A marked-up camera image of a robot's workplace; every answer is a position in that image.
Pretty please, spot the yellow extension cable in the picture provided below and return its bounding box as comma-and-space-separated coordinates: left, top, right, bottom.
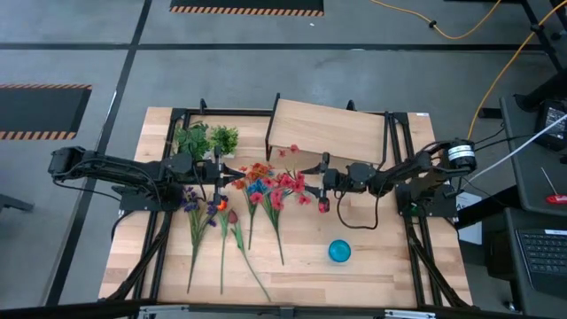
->
369, 0, 504, 41
467, 0, 567, 141

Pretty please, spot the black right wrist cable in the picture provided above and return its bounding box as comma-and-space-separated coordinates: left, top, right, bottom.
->
335, 190, 379, 231

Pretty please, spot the grey furniture foot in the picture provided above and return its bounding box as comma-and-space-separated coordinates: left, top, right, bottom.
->
0, 193, 35, 214

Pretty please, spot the red-handled screwdriver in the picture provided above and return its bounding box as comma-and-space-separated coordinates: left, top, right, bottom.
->
540, 166, 567, 206

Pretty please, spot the dark grey desk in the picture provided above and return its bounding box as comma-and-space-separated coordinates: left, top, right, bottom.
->
480, 206, 567, 319
500, 95, 567, 218

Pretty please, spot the black aluminium beam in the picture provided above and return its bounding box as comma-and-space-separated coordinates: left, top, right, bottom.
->
0, 299, 567, 319

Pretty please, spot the black laptop keyboard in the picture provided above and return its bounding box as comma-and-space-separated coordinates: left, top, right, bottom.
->
516, 228, 567, 300

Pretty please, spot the purple artificial flower bunch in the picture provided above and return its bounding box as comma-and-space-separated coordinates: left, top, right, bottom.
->
181, 185, 229, 296

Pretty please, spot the orange artificial tulip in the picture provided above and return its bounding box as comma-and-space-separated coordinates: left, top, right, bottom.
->
216, 199, 229, 296

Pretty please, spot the wooden shelf with black frame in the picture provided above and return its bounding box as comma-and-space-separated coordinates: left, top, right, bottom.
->
264, 92, 392, 169

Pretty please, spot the orange artificial flower bunch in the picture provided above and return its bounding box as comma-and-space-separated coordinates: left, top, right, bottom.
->
232, 162, 276, 191

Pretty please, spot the white paper sheet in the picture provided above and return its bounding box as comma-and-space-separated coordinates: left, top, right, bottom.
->
454, 190, 485, 245

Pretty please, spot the blue artificial flower bunch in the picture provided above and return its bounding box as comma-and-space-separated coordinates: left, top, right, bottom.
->
245, 178, 270, 253

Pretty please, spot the blue glass vase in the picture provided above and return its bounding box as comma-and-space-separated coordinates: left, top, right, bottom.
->
328, 238, 353, 263

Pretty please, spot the silver corner bracket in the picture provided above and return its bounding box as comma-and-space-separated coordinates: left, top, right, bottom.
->
139, 304, 196, 319
384, 308, 438, 319

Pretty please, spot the black screen device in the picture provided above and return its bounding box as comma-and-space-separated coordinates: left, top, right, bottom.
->
534, 99, 567, 152

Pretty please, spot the broad-leaf plant in white pot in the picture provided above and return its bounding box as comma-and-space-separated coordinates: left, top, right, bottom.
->
172, 120, 212, 161

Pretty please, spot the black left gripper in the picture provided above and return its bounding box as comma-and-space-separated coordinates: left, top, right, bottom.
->
194, 145, 247, 207

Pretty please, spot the black aluminium table frame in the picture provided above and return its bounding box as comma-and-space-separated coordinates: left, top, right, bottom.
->
99, 97, 474, 311

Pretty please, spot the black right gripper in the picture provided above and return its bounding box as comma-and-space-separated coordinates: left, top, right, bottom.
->
299, 152, 351, 204

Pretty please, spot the red and orange flower bunch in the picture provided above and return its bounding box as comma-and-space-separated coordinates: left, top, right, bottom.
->
260, 144, 313, 267

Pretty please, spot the black hazard-striped floor mat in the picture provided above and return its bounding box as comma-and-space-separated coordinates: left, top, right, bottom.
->
169, 0, 325, 18
0, 83, 93, 142

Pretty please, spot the small-leaf plant in white pot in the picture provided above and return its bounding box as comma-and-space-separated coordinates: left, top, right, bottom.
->
207, 125, 240, 160

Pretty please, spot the dark red artificial tulip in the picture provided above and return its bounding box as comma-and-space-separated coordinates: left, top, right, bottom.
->
227, 208, 272, 303

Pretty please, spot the white rod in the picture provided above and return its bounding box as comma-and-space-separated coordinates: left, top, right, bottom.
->
469, 113, 567, 183

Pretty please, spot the black stand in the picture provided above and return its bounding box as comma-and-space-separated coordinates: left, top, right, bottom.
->
478, 0, 567, 120

